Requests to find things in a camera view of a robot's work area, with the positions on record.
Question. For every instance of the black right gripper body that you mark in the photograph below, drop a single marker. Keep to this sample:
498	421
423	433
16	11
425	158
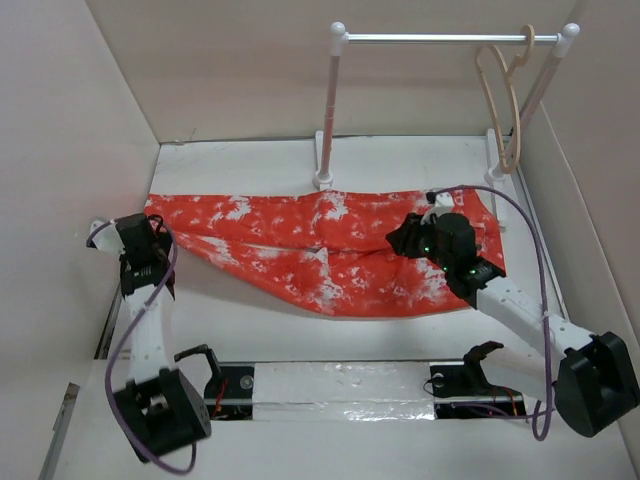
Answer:
429	244

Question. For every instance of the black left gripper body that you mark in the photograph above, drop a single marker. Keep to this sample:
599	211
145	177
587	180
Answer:
163	244

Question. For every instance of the red white patterned trousers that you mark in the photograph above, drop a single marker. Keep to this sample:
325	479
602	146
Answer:
324	252

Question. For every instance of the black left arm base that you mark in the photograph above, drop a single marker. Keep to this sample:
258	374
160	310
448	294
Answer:
228	393

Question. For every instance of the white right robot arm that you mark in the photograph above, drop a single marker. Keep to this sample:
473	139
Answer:
590	377

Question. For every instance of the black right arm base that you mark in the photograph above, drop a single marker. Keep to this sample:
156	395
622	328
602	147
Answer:
461	391

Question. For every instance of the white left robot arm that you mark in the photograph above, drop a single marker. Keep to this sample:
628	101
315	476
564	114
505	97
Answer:
158	408

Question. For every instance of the white clothes rack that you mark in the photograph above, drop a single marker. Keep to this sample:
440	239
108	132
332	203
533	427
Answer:
511	53

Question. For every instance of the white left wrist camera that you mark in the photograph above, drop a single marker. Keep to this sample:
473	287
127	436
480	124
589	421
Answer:
104	237

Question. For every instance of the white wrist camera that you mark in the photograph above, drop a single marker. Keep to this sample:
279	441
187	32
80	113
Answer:
104	237
442	200

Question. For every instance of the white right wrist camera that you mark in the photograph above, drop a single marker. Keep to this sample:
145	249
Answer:
442	200

